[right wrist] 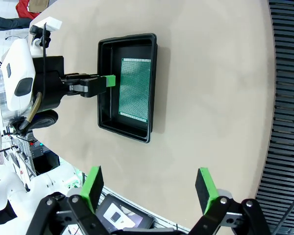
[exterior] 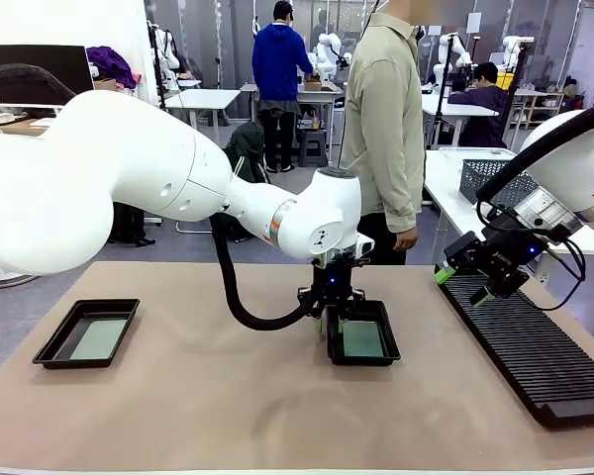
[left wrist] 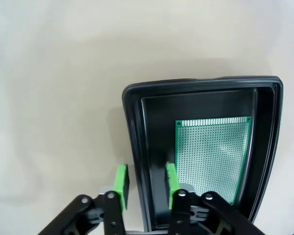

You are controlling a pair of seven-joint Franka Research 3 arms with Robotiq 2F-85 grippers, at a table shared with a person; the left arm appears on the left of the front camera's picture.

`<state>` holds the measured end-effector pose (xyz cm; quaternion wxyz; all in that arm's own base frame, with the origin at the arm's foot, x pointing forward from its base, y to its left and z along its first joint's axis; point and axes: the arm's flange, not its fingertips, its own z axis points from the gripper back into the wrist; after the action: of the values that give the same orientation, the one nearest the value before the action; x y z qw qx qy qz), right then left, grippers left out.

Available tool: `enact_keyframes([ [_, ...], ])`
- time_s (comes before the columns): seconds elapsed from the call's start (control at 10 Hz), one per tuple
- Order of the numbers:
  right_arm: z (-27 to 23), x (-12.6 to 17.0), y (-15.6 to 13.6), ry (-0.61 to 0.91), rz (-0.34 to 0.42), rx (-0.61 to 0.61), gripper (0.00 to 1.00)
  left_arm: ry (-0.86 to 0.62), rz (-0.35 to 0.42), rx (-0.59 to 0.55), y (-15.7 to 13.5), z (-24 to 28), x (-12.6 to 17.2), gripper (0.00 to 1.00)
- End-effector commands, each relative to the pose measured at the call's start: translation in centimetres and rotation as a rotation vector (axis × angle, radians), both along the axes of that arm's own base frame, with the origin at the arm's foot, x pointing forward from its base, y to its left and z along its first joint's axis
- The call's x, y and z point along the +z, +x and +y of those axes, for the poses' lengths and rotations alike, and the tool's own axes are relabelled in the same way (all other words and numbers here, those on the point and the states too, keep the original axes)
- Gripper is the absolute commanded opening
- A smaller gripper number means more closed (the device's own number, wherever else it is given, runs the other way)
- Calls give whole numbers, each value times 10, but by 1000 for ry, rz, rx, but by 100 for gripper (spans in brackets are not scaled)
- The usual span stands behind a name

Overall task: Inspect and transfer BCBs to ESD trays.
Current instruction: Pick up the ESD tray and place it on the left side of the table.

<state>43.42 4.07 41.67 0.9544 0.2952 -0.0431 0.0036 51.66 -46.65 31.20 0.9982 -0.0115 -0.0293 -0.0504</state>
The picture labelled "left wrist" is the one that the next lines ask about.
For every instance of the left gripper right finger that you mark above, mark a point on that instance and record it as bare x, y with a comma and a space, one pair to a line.
171, 181

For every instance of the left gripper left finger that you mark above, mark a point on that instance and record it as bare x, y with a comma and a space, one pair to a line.
120, 181

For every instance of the green perforated circuit board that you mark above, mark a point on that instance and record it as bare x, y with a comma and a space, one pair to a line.
210, 156

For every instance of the black plastic ESD tray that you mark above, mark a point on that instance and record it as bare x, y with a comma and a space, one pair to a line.
198, 105

